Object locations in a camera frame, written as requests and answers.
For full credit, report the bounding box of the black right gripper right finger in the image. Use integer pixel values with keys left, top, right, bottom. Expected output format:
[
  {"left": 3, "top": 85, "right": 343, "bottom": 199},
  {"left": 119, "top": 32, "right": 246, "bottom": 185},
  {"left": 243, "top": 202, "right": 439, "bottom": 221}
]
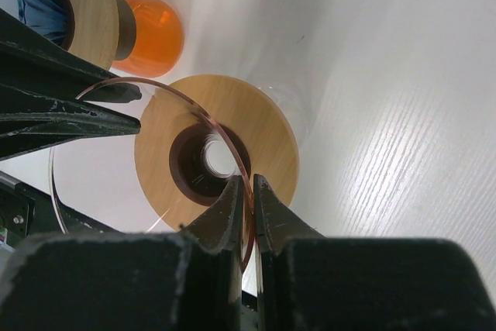
[{"left": 253, "top": 175, "right": 495, "bottom": 330}]

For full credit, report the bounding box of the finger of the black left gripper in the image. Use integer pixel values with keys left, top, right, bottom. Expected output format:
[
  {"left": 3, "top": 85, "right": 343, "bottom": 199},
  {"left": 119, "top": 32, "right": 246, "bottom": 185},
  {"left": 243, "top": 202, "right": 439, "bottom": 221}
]
[{"left": 1, "top": 12, "right": 142, "bottom": 160}]

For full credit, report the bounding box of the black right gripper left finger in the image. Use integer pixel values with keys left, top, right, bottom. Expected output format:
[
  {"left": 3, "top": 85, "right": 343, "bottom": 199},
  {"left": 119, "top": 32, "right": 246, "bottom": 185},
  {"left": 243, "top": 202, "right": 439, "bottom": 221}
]
[{"left": 1, "top": 177, "right": 244, "bottom": 330}]

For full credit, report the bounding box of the wooden dripper ring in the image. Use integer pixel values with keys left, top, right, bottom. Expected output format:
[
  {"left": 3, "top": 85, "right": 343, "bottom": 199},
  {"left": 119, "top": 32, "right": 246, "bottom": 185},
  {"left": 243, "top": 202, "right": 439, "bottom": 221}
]
[
  {"left": 19, "top": 0, "right": 137, "bottom": 71},
  {"left": 133, "top": 74, "right": 301, "bottom": 234}
]

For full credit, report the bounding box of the blue glass dripper cone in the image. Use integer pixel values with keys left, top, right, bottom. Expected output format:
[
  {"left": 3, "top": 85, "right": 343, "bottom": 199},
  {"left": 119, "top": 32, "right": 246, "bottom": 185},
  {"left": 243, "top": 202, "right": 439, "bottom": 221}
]
[{"left": 1, "top": 0, "right": 75, "bottom": 50}]

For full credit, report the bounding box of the pink glass dripper cone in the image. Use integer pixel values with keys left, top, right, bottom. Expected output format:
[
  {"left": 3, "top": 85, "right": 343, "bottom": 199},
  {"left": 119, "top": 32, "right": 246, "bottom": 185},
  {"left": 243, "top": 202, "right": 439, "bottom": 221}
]
[{"left": 49, "top": 78, "right": 253, "bottom": 263}]

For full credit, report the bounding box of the orange glass flask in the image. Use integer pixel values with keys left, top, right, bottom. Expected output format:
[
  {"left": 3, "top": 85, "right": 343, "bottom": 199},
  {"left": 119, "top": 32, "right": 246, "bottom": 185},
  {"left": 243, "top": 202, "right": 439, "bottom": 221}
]
[{"left": 112, "top": 0, "right": 184, "bottom": 78}]

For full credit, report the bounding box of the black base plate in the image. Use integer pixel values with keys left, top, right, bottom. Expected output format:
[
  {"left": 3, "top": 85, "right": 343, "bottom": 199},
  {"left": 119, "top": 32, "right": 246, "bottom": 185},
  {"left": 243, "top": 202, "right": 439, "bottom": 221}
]
[{"left": 1, "top": 172, "right": 114, "bottom": 252}]

